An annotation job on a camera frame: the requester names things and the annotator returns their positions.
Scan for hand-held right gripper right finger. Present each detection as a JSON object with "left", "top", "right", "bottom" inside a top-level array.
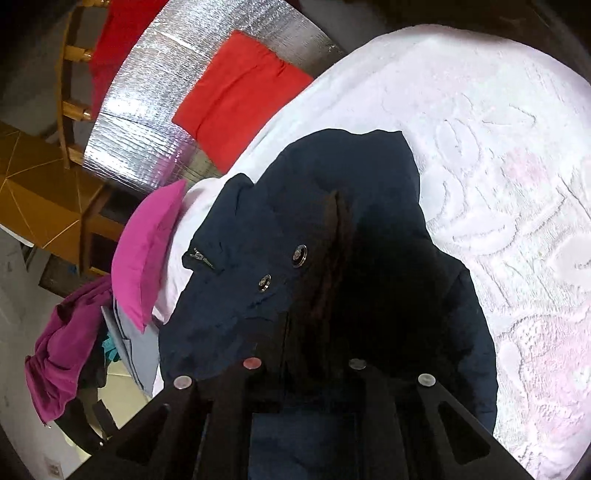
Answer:
[{"left": 347, "top": 357, "right": 539, "bottom": 480}]

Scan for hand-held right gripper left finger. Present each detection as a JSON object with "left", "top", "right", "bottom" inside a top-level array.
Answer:
[{"left": 60, "top": 356, "right": 265, "bottom": 480}]

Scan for navy blue jacket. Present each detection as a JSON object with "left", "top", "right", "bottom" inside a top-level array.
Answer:
[{"left": 158, "top": 128, "right": 498, "bottom": 480}]

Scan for grey cloth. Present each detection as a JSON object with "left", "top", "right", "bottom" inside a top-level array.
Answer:
[{"left": 100, "top": 295, "right": 160, "bottom": 398}]

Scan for teal cloth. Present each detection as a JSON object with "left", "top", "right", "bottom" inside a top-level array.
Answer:
[{"left": 102, "top": 335, "right": 122, "bottom": 366}]

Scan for black cloth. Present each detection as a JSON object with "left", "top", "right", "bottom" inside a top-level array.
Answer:
[{"left": 56, "top": 330, "right": 117, "bottom": 453}]

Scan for magenta pillow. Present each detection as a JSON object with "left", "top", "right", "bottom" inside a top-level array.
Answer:
[{"left": 111, "top": 179, "right": 188, "bottom": 336}]

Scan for purple-magenta garment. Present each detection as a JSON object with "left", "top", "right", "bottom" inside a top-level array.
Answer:
[{"left": 25, "top": 276, "right": 114, "bottom": 424}]

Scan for pale pink textured blanket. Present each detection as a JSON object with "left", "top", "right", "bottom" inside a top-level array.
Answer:
[{"left": 152, "top": 22, "right": 591, "bottom": 480}]

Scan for yellow wooden cabinet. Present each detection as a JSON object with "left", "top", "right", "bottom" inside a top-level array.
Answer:
[{"left": 0, "top": 121, "right": 93, "bottom": 246}]

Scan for orange-red cloth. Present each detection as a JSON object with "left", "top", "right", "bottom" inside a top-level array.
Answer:
[{"left": 172, "top": 30, "right": 315, "bottom": 174}]

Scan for silver foil insulation sheet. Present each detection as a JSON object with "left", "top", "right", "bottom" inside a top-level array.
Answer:
[{"left": 83, "top": 0, "right": 346, "bottom": 200}]

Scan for wooden chair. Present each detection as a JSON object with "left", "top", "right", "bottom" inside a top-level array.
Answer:
[{"left": 54, "top": 0, "right": 122, "bottom": 278}]

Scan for dark red cloth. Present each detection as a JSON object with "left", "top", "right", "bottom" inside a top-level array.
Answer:
[{"left": 89, "top": 0, "right": 170, "bottom": 120}]

